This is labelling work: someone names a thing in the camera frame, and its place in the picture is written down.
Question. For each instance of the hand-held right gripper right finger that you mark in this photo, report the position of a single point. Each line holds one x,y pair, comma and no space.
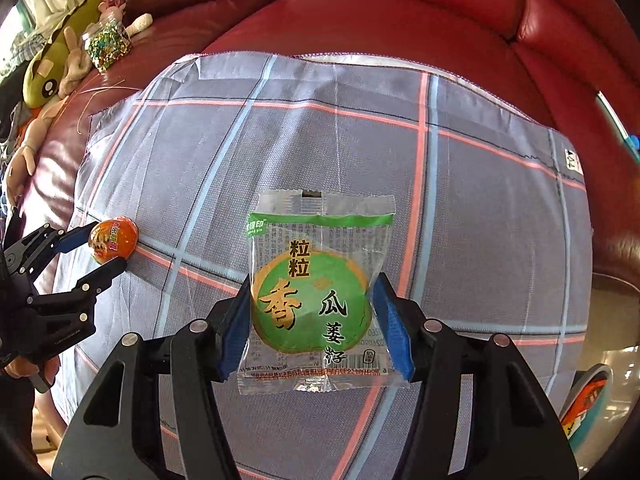
395,330

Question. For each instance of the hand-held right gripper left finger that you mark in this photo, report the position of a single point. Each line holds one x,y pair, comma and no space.
235,330

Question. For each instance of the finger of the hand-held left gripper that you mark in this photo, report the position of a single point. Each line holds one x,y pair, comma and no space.
75,238
107,275

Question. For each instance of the small orange round snack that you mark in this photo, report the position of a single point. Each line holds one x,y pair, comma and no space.
112,240

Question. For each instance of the clear green snack packet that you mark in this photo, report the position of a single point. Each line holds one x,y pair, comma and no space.
310,260

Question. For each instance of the teal folding bucket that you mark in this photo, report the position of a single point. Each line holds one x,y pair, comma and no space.
595,435

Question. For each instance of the person's left hand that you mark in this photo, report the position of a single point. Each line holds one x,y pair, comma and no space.
22,367

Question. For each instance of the beige plush toy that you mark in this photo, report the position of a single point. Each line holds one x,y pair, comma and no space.
27,150

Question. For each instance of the pile of dark clothes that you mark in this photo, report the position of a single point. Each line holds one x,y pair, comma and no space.
7,130

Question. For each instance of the green plush toy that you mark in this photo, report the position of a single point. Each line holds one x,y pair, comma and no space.
45,80

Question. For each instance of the beige plush rabbit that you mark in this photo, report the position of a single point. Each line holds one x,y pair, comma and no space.
75,67

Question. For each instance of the grey plaid cloth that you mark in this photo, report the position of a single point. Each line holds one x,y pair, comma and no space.
350,150

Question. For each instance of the glitter jar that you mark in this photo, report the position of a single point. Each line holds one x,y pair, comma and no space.
107,47

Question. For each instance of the small white roll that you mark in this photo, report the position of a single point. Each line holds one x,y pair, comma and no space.
141,23

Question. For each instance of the white curtain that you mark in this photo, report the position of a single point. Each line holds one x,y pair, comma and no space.
45,15

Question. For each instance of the teal book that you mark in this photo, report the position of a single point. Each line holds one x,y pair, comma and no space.
627,130

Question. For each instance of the red leather sofa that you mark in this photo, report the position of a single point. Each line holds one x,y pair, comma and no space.
400,20

